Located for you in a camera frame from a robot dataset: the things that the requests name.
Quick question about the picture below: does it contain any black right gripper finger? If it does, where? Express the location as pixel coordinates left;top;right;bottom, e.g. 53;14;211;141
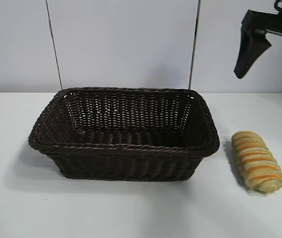
233;23;272;80

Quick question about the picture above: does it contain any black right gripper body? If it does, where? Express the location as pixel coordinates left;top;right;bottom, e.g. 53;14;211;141
241;9;282;41

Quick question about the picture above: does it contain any long striped bread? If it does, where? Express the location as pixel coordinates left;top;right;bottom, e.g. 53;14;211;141
231;130;282;194

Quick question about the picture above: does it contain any dark brown wicker basket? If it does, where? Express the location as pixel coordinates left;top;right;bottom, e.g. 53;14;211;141
27;86;221;182

